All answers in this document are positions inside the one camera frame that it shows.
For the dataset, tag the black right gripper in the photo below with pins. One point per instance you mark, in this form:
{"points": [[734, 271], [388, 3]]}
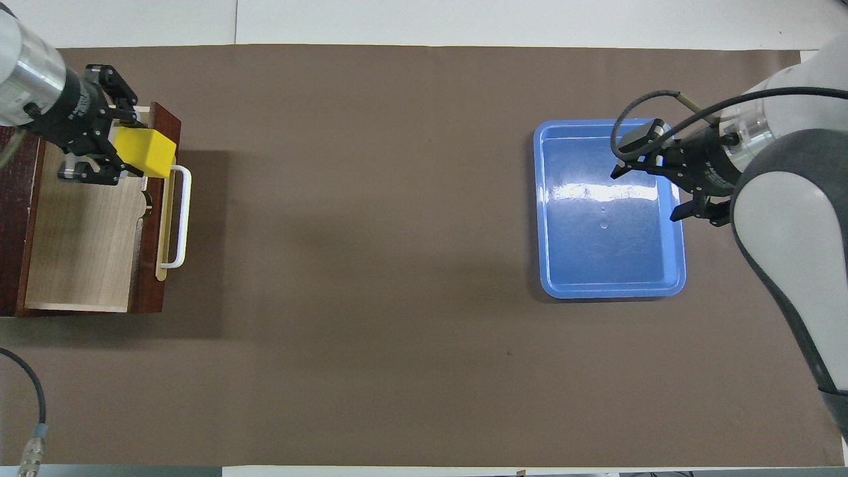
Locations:
{"points": [[705, 162]]}

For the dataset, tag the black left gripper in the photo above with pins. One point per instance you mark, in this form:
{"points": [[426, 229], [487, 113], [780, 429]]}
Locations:
{"points": [[76, 116]]}

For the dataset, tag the yellow cube block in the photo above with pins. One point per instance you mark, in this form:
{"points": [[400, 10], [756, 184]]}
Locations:
{"points": [[149, 152]]}

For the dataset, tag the wooden drawer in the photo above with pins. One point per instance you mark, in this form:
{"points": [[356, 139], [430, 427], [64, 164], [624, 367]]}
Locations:
{"points": [[79, 252]]}

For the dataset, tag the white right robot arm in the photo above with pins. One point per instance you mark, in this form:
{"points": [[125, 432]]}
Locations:
{"points": [[788, 232]]}

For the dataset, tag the blue plastic tray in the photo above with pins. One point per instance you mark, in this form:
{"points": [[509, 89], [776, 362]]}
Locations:
{"points": [[596, 252]]}

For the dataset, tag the brown table mat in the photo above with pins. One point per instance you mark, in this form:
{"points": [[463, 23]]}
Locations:
{"points": [[397, 265]]}

